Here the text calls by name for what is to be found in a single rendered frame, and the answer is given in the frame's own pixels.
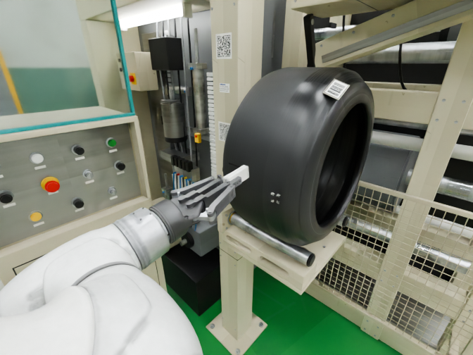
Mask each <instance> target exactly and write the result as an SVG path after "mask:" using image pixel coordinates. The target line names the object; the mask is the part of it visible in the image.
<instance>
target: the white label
mask: <svg viewBox="0 0 473 355"><path fill-rule="evenodd" d="M349 86H350V85H347V84H346V83H343V82H341V81H338V80H336V79H334V80H333V81H332V82H331V83H330V85H329V86H328V87H327V88H326V90H324V91H323V94H326V95H328V96H330V97H332V98H334V99H337V100H339V99H340V98H341V96H342V95H343V94H344V92H345V91H346V90H347V89H348V88H349Z"/></svg>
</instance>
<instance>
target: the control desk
mask: <svg viewBox="0 0 473 355"><path fill-rule="evenodd" d="M151 206H153V205H152V200H151V191H150V187H149V179H148V174H147V170H146V162H145V158H144V150H143V145H142V140H141V133H140V129H139V121H138V117H137V116H127V117H121V118H112V119H107V120H98V121H92V122H87V123H77V124H72V125H62V126H57V127H48V128H42V129H37V130H28V131H22V132H13V133H8V134H2V135H0V280H1V281H2V283H3V285H4V286H6V285H7V284H8V283H9V282H10V281H11V280H12V279H13V278H14V277H15V276H16V275H18V274H19V273H20V272H21V271H23V270H24V269H26V268H27V267H28V266H29V265H31V264H32V263H34V262H35V261H36V260H38V259H40V258H41V257H43V256H44V255H46V254H47V253H49V252H50V251H52V250H54V249H56V248H57V247H59V246H61V245H62V244H65V243H66V242H69V241H70V240H72V239H75V238H76V237H79V236H80V235H83V234H84V233H87V232H89V231H92V230H97V229H100V228H104V227H106V226H108V225H110V224H112V223H114V222H115V221H116V220H120V219H121V218H123V217H125V216H127V215H129V214H131V213H132V212H134V211H136V210H137V209H139V208H143V207H144V208H147V209H149V208H150V207H151ZM142 273H143V274H145V275H147V276H149V277H150V278H152V279H153V280H154V281H155V282H157V283H158V284H159V285H160V286H161V287H162V288H163V289H164V290H165V291H166V292H167V287H166V283H165V276H164V271H163V263H162V258H161V257H160V258H159V259H157V260H155V261H154V262H153V263H152V264H150V265H149V266H148V267H147V268H145V269H143V270H142ZM167 293H168V292H167Z"/></svg>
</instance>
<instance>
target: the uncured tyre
mask: <svg viewBox="0 0 473 355"><path fill-rule="evenodd" d="M334 79H336V80H338V81H341V82H343V83H346V84H347V85H350V86H349V88H348V89H347V90H346V91H345V92H344V94H343V95H342V96H341V98H340V99H339V100H337V99H334V98H332V97H330V96H328V95H326V94H323V91H324V90H326V88H327V87H328V86H329V85H330V83H331V82H332V81H333V80H334ZM373 125H374V99H373V95H372V91H371V89H370V88H369V87H368V86H367V84H366V83H365V81H364V80H363V79H362V78H361V77H360V75H359V74H358V73H356V72H355V71H352V70H349V69H346V68H340V67H287V68H282V69H279V70H276V71H273V72H271V73H268V74H267V75H265V76H264V77H262V78H261V79H260V80H259V81H257V82H256V83H255V84H254V86H252V88H251V89H250V90H249V92H248V93H247V95H246V96H245V97H244V99H243V101H242V102H241V104H240V105H239V107H238V109H237V110H236V113H235V114H234V117H233V119H232V121H231V123H230V126H229V129H228V132H227V136H226V140H225V146H224V152H223V177H224V176H225V175H227V174H229V173H231V172H233V171H234V170H236V169H237V168H238V167H236V166H233V165H230V164H229V163H232V164H234V165H237V166H240V167H241V166H243V165H245V166H248V172H249V178H247V179H246V180H244V181H243V182H242V183H241V184H240V185H239V186H237V187H235V193H236V196H235V197H234V199H233V200H232V201H231V202H230V204H231V205H232V208H233V209H234V210H235V211H236V212H237V213H238V214H239V215H240V216H241V217H242V218H243V219H244V220H245V221H246V222H248V223H250V224H252V225H254V226H256V227H257V228H260V229H261V230H264V231H267V232H269V233H271V234H272V235H273V236H275V237H277V238H279V239H280V240H282V241H284V242H286V243H288V244H294V245H298V246H304V245H307V244H311V243H313V242H317V241H320V240H321V239H324V238H325V237H326V236H327V235H328V234H329V233H330V232H331V231H332V230H333V229H334V228H335V227H336V225H337V224H338V222H339V221H340V220H341V218H342V216H343V214H344V213H345V211H346V209H347V208H348V205H349V204H350V202H351V199H352V198H353V195H354V193H355V191H356V188H357V186H358V183H359V181H360V178H361V175H362V172H363V169H364V167H365V162H366V160H367V155H368V152H369V149H370V143H371V139H372V131H373ZM270 190H273V191H276V192H281V193H282V198H281V206H278V205H274V204H271V203H270Z"/></svg>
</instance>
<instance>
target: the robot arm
mask: <svg viewBox="0 0 473 355"><path fill-rule="evenodd" d="M247 178H249V172H248V166H245V165H243V166H241V167H240V168H237V169H236V170H234V171H233V172H231V173H229V174H227V175H225V176H224V177H222V176H221V175H217V179H215V178H214V177H213V176H212V177H208V178H206V179H204V180H201V181H198V182H195V183H194V184H191V185H188V186H186V187H183V188H181V189H174V190H172V191H171V195H172V199H171V200H169V199H164V200H162V201H160V202H158V203H157V204H155V205H153V206H151V207H150V208H149V209H147V208H144V207H143V208H139V209H137V210H136V211H134V212H132V213H131V214H129V215H127V216H125V217H123V218H121V219H120V220H116V221H115V222H114V223H112V224H110V225H108V226H106V227H104V228H100V229H97V230H92V231H89V232H87V233H84V234H83V235H80V236H79V237H76V238H75V239H72V240H70V241H69V242H66V243H65V244H62V245H61V246H59V247H57V248H56V249H54V250H52V251H50V252H49V253H47V254H46V255H44V256H43V257H41V258H40V259H38V260H36V261H35V262H34V263H32V264H31V265H29V266H28V267H27V268H26V269H24V270H23V271H21V272H20V273H19V274H18V275H16V276H15V277H14V278H13V279H12V280H11V281H10V282H9V283H8V284H7V285H6V286H5V287H4V288H3V289H2V290H1V291H0V355H203V352H202V348H201V345H200V342H199V340H198V337H197V335H196V333H195V330H194V328H193V326H192V325H191V323H190V321H189V319H188V318H187V317H186V315H185V314H184V312H183V311H182V309H181V308H180V307H179V306H178V305H177V303H176V302H175V301H174V300H173V298H172V297H171V296H170V295H169V294H168V293H167V292H166V291H165V290H164V289H163V288H162V287H161V286H160V285H159V284H158V283H157V282H155V281H154V280H153V279H152V278H150V277H149V276H147V275H145V274H143V273H142V270H143V269H145V268H147V267H148V266H149V265H150V264H152V263H153V262H154V261H155V260H157V259H159V258H160V257H161V256H162V255H163V254H165V253H167V252H168V251H169V249H170V244H172V243H173V242H175V241H177V240H178V239H179V238H180V237H182V236H183V235H185V234H186V233H187V230H188V229H189V227H190V226H192V225H195V224H197V223H199V222H200V221H201V220H206V221H208V222H209V224H210V225H213V224H215V221H216V219H217V217H218V216H219V215H220V213H221V212H222V211H223V210H224V209H225V208H226V207H227V205H228V204H229V203H230V202H231V201H232V200H233V199H234V197H235V196H236V193H235V187H237V186H239V185H240V184H241V183H242V182H243V181H244V180H246V179H247Z"/></svg>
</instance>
